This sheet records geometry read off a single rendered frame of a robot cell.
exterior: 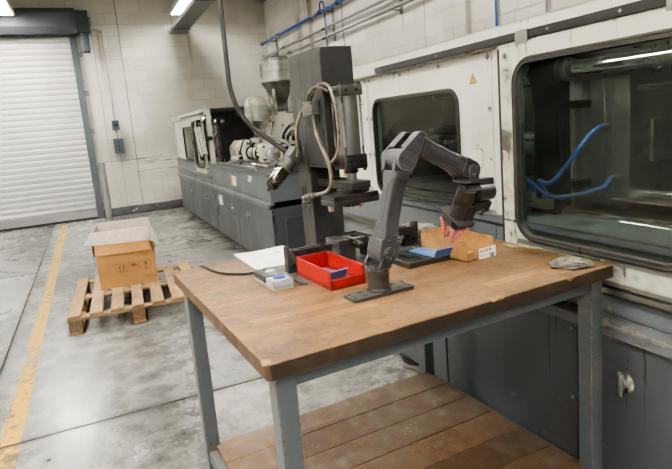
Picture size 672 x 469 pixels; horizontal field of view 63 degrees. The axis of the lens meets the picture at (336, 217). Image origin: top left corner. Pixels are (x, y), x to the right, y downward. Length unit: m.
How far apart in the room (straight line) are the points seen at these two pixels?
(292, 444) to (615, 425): 1.16
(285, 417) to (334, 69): 1.19
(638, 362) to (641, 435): 0.24
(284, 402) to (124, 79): 9.99
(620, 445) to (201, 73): 10.07
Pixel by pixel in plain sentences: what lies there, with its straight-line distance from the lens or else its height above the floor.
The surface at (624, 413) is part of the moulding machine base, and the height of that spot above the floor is 0.40.
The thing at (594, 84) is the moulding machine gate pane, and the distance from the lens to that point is 1.89.
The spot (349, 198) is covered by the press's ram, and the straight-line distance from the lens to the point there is 1.91.
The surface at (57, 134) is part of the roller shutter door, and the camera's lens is 10.90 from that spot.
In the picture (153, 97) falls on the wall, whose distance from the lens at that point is 11.04.
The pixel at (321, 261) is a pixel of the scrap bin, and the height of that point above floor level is 0.93.
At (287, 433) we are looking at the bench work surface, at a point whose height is 0.72.
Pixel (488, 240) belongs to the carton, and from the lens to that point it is 1.95.
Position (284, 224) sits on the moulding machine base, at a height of 0.50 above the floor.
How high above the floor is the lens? 1.40
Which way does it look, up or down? 10 degrees down
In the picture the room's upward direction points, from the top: 5 degrees counter-clockwise
